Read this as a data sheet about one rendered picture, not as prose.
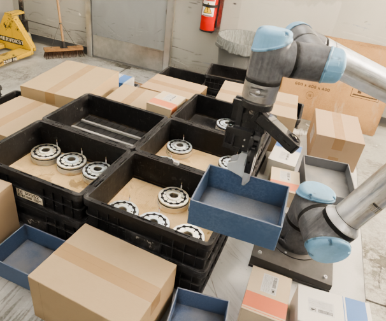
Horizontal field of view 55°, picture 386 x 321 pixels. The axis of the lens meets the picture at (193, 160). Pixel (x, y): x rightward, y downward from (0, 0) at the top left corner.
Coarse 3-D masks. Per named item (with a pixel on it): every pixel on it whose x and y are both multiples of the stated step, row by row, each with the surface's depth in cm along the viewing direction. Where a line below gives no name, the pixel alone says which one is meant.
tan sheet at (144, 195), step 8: (128, 184) 130; (136, 184) 131; (144, 184) 131; (120, 192) 126; (128, 192) 127; (136, 192) 127; (144, 192) 128; (152, 192) 128; (112, 200) 122; (128, 200) 123; (136, 200) 124; (144, 200) 124; (152, 200) 125; (144, 208) 121; (152, 208) 121; (168, 216) 119; (176, 216) 120; (184, 216) 120; (176, 224) 117; (208, 232) 115
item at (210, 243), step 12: (144, 156) 128; (180, 168) 125; (96, 204) 106; (108, 204) 106; (120, 216) 104; (132, 216) 103; (144, 228) 103; (156, 228) 101; (168, 228) 101; (180, 240) 100; (192, 240) 98; (216, 240) 102
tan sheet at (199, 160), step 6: (162, 150) 151; (192, 150) 154; (198, 150) 154; (168, 156) 148; (192, 156) 150; (198, 156) 151; (204, 156) 151; (210, 156) 152; (216, 156) 152; (180, 162) 145; (186, 162) 146; (192, 162) 146; (198, 162) 147; (204, 162) 147; (210, 162) 148; (216, 162) 148; (198, 168) 144; (204, 168) 144
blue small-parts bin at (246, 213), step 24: (216, 168) 92; (216, 192) 94; (240, 192) 93; (264, 192) 91; (288, 192) 86; (192, 216) 82; (216, 216) 80; (240, 216) 78; (264, 216) 88; (264, 240) 79
